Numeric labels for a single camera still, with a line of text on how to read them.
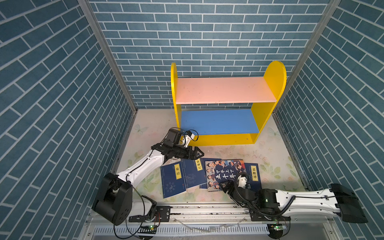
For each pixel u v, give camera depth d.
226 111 1.00
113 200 0.41
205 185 0.81
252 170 0.88
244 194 0.58
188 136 0.77
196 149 0.72
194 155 0.71
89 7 0.71
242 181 0.74
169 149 0.63
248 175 0.89
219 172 0.84
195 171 0.88
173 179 0.85
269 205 0.56
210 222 0.73
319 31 0.78
